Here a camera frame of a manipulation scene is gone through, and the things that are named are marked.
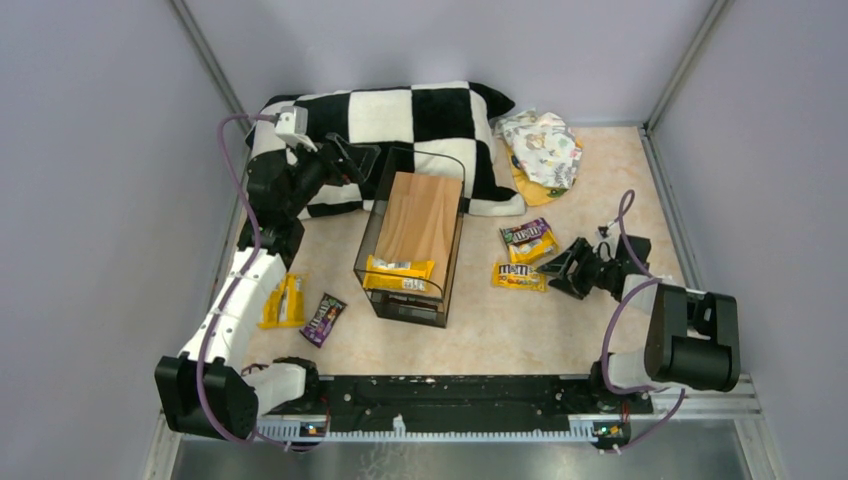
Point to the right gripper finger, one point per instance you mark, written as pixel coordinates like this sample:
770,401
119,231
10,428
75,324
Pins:
569,261
571,285

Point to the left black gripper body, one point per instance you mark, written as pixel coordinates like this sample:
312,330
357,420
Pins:
333,162

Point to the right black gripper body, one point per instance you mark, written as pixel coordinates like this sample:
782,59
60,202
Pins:
589,268

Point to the yellow peanut M&M bag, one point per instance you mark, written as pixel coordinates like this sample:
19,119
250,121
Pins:
518,276

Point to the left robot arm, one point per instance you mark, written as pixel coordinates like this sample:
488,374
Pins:
202,389

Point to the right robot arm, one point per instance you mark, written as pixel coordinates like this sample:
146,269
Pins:
692,339

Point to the yellow candy bag back side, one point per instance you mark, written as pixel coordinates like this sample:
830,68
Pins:
533,250

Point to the yellow candy bag on shelf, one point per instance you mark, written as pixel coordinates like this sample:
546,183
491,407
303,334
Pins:
400,275

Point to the yellow candy bag left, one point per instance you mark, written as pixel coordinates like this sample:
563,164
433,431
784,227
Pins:
285,305

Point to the purple M&M candy bag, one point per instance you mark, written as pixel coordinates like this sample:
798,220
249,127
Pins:
318,328

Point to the purple brown M&M bag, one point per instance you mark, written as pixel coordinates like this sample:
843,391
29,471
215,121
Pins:
537,229

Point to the yellow cloth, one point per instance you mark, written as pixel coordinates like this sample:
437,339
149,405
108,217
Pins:
530,189

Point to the black white checkered pillow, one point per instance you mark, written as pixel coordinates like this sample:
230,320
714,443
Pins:
434,129

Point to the patterned white cloth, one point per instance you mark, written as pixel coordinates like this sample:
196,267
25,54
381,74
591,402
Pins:
530,122

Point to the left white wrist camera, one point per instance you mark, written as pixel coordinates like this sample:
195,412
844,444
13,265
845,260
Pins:
291,127

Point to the black wire shelf wooden top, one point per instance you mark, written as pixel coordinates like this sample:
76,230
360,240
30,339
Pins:
416,215

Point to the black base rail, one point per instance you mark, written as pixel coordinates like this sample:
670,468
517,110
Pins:
456,409

